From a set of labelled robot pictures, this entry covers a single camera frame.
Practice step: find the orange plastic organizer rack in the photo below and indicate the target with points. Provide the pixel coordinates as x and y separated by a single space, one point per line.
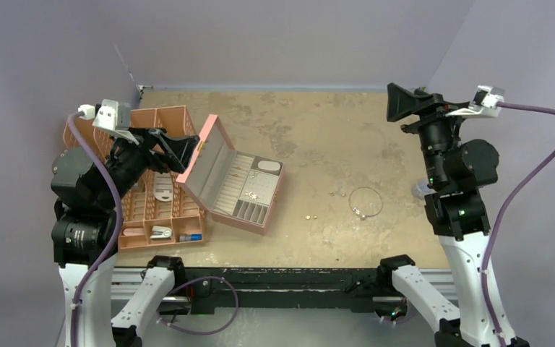
141 209

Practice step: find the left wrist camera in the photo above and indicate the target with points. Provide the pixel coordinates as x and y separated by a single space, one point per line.
113 115

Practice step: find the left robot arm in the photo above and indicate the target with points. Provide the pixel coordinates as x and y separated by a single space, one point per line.
89 217

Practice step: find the pink eraser stick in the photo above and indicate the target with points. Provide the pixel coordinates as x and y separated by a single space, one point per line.
130 232

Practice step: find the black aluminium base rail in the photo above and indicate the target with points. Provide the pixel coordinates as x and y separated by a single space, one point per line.
359 290

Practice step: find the blue capped marker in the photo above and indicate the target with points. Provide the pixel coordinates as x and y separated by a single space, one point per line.
189 237

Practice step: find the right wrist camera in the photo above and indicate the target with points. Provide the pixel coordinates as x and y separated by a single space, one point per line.
485 102

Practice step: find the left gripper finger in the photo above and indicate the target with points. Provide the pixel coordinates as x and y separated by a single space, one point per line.
175 144
172 156

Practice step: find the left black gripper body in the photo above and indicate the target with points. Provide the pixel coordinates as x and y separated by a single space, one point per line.
130 160

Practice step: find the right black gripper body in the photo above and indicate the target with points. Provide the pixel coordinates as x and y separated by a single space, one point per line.
435 127

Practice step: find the grey oval bracelet pillow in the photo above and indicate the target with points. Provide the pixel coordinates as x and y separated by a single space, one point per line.
269 166

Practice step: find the small clear plastic cup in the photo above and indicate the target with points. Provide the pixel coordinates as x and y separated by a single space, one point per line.
421 188

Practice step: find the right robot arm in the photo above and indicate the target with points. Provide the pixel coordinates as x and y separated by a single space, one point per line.
455 209

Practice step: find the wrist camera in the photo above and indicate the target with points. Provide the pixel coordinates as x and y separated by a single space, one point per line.
113 115
485 102

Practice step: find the pink jewelry box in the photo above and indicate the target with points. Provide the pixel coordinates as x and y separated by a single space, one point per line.
218 175

